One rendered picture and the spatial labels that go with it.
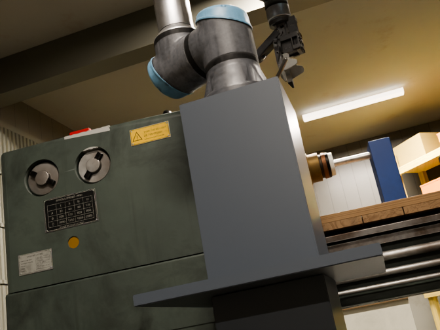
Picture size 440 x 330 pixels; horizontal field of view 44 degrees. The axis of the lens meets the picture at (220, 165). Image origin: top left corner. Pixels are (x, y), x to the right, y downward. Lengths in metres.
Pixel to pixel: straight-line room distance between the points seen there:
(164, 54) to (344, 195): 7.07
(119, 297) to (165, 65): 0.58
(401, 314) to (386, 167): 4.06
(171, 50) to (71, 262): 0.60
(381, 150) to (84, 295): 0.88
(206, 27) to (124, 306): 0.69
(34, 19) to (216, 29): 3.26
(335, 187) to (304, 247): 7.30
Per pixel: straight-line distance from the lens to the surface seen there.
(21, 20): 4.35
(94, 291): 1.42
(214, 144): 1.01
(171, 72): 1.23
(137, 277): 1.38
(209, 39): 1.16
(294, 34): 1.72
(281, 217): 0.95
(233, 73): 1.09
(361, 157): 1.60
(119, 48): 4.22
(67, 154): 1.53
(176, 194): 1.38
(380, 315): 5.56
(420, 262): 1.41
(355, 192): 8.19
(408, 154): 7.41
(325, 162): 1.57
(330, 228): 1.39
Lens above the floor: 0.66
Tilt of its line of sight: 18 degrees up
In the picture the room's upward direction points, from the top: 10 degrees counter-clockwise
